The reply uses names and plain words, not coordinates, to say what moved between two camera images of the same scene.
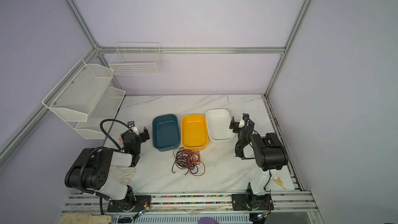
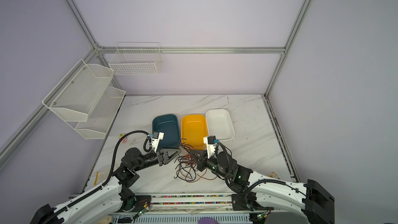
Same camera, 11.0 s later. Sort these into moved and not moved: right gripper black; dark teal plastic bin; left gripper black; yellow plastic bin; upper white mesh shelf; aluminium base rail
Moved: right gripper black; left gripper black
Not moved: yellow plastic bin; dark teal plastic bin; aluminium base rail; upper white mesh shelf
